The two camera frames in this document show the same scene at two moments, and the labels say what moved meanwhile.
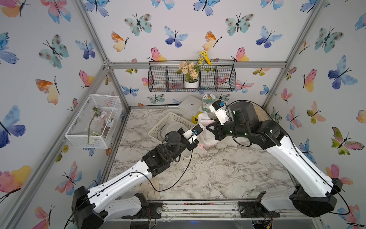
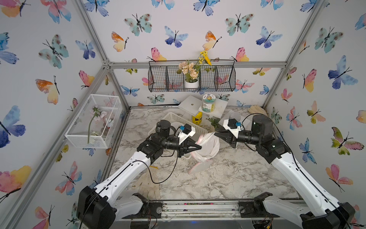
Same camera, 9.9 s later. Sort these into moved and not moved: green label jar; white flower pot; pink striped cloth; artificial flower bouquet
Moved: pink striped cloth
Not moved: artificial flower bouquet; green label jar; white flower pot
